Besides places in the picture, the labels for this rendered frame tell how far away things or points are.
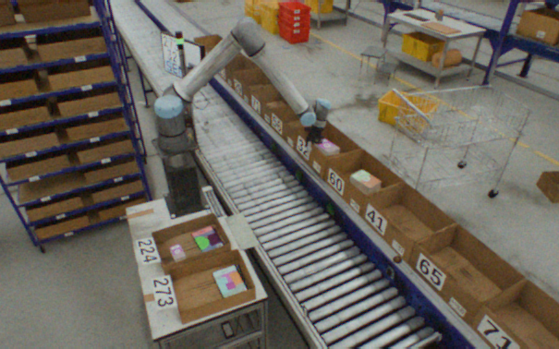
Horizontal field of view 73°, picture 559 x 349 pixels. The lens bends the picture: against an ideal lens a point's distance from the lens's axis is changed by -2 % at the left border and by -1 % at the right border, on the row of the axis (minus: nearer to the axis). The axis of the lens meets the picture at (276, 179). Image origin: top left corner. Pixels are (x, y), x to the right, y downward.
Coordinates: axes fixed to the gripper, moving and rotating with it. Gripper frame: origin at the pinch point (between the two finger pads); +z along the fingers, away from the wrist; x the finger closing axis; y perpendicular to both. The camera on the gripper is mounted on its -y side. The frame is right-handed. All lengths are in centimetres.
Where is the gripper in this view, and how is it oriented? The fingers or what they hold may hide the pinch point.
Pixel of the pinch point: (309, 150)
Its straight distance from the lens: 259.1
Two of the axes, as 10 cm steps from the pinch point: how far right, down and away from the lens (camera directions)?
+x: 8.7, -0.9, 4.9
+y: 4.6, 5.4, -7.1
